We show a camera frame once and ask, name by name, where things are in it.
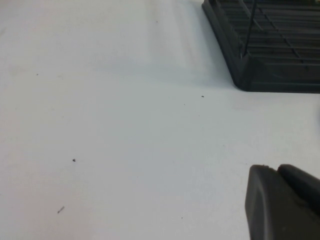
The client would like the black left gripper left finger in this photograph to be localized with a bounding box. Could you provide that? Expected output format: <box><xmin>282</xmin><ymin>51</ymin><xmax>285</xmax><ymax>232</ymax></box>
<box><xmin>244</xmin><ymin>164</ymin><xmax>320</xmax><ymax>240</ymax></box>

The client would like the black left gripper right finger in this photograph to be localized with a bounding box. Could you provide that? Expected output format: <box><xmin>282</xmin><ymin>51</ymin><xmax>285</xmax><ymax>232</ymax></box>
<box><xmin>277</xmin><ymin>163</ymin><xmax>320</xmax><ymax>213</ymax></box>

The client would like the black plastic drip tray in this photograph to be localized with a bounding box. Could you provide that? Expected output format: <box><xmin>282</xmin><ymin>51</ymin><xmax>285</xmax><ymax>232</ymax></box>
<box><xmin>201</xmin><ymin>0</ymin><xmax>320</xmax><ymax>95</ymax></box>

